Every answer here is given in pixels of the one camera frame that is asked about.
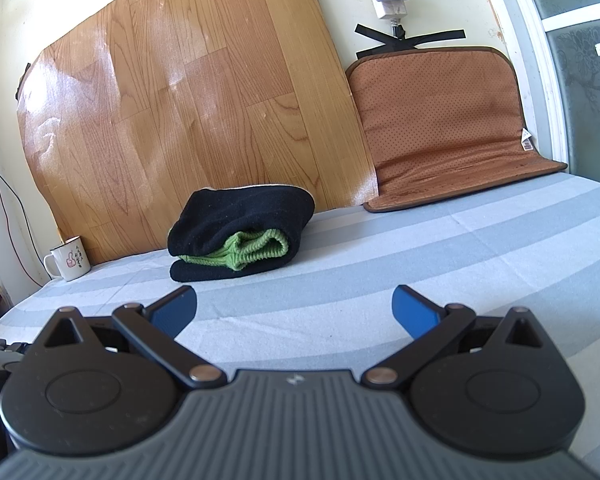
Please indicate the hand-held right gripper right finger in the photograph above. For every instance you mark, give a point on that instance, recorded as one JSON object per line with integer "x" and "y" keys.
{"x": 415, "y": 312}

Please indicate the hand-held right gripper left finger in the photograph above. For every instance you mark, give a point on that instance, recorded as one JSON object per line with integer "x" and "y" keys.
{"x": 175, "y": 310}

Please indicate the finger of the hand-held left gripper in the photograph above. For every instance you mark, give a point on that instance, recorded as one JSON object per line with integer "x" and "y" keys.
{"x": 2, "y": 347}

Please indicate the black sweater with green trim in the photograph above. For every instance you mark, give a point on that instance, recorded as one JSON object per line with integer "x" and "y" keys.
{"x": 240, "y": 210}

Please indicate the blue striped bed sheet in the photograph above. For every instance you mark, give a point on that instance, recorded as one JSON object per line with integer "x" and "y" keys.
{"x": 430, "y": 250}

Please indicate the white enamel mug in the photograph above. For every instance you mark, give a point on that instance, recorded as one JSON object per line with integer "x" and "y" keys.
{"x": 70, "y": 260}

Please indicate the wooden headboard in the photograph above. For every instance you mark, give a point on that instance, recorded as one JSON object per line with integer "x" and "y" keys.
{"x": 180, "y": 110}

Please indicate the brown seat cushion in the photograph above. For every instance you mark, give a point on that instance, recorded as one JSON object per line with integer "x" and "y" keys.
{"x": 440, "y": 110}

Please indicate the long black tape strip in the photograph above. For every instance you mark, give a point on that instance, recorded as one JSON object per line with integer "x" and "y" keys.
{"x": 430, "y": 39}

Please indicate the frosted glass door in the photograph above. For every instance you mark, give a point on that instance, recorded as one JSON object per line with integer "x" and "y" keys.
{"x": 590, "y": 100}

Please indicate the short black tape strip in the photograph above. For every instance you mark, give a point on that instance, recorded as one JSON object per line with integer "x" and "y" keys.
{"x": 377, "y": 34}

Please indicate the white door frame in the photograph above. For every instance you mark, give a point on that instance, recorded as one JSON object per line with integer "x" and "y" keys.
{"x": 535, "y": 60}

